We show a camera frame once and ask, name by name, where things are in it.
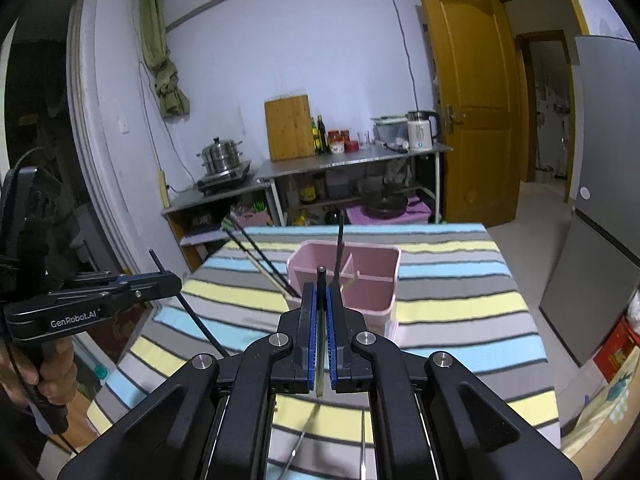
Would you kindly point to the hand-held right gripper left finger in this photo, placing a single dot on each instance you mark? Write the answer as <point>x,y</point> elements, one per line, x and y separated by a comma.
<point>311,340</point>

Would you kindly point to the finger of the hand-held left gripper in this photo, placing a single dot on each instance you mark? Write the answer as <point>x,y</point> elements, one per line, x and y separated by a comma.
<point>152,287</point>

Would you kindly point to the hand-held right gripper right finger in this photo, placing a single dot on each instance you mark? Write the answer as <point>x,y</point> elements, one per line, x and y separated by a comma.
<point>332,340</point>

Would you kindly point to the pink utensil holder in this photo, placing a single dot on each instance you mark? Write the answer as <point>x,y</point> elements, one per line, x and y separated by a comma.
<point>370,300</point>

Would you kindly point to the green-tipped black chopstick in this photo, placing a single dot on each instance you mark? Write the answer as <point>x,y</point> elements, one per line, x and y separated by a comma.
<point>260,260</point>
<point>267,260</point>

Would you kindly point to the person's left hand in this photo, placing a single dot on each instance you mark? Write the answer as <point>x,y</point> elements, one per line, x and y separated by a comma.
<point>57,370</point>

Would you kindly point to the thin metal utensil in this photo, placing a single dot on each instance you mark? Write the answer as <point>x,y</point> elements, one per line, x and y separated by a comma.
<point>300,435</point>
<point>362,445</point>

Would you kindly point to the beige power strip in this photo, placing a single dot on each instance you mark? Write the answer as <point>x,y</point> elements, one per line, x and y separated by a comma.
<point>164,190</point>

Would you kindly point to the low steel table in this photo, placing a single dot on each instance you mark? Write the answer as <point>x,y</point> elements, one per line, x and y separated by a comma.
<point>200,200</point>

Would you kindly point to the striped tablecloth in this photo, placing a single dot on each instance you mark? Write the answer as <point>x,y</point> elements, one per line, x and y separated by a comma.
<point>450,310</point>

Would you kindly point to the pink basket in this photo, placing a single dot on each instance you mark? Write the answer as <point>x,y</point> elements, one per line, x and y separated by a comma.
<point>252,218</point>

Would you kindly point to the induction cooker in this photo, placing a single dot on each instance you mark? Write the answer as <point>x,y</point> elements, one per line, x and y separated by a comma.
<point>225,180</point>

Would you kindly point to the black wok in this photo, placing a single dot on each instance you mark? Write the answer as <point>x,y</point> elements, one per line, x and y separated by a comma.
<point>384,205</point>

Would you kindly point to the yellow-label sauce bottle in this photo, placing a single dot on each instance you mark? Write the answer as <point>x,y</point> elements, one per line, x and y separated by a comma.
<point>307,195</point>

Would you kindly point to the steel steamer pot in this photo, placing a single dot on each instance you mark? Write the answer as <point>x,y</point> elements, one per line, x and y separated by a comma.
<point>220,157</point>

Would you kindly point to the pink-lid storage box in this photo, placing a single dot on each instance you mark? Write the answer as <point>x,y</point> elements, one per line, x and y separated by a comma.
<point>417,212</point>

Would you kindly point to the tall steel shelf table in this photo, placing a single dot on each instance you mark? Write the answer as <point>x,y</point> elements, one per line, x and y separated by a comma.
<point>350,157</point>

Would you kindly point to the red-lid jars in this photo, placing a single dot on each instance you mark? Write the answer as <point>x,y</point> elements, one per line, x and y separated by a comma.
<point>337,142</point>

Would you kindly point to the green-label oil bottle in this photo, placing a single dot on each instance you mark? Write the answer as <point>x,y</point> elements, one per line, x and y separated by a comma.
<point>315,140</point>

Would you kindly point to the clear drinking glasses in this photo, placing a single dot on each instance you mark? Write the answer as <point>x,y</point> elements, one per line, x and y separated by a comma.
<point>365,141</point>

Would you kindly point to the dark glass bottle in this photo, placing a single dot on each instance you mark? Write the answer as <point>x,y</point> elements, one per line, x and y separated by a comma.
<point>322,137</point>

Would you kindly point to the wooden cutting board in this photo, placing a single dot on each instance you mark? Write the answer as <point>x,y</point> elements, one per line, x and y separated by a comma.
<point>289,127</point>

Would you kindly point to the grey lidded container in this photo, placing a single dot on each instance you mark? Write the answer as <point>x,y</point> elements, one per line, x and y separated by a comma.
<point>389,132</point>

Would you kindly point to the white electric kettle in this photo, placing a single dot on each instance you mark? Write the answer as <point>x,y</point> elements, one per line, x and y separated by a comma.
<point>420,132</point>

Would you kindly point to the green hanging cloth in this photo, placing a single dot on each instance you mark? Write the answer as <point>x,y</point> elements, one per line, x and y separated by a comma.
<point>162,60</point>

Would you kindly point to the yellow wooden door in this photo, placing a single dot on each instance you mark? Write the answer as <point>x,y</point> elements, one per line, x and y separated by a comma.
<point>470,110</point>

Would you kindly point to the red cardboard box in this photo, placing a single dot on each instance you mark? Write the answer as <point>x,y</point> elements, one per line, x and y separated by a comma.
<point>617,355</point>

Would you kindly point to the grey refrigerator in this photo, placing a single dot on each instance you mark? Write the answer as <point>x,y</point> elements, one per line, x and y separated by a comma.
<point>595,160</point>

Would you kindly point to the white wall switch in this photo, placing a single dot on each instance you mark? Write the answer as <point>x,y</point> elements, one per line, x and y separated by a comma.
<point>121,125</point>

